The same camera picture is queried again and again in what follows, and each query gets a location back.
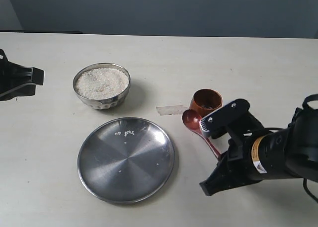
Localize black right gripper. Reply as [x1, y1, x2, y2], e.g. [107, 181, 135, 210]
[200, 113, 300, 196]

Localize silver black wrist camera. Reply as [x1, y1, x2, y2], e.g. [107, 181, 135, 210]
[200, 98, 250, 138]

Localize black cable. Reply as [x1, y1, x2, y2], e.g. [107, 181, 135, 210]
[288, 93, 318, 203]

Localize steel bowl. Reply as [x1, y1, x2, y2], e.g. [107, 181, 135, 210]
[73, 63, 131, 110]

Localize dark red wooden spoon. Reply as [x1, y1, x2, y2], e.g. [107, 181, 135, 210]
[182, 109, 221, 160]

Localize round steel plate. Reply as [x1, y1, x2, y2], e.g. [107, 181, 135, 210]
[77, 117, 175, 205]

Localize brown wooden cup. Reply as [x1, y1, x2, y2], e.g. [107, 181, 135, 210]
[189, 89, 223, 117]

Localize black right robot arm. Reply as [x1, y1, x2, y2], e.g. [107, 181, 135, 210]
[200, 108, 318, 196]

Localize clear tape strip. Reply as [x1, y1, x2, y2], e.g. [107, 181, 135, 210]
[156, 105, 188, 116]

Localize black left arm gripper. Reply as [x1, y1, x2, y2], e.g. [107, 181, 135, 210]
[0, 49, 44, 101]

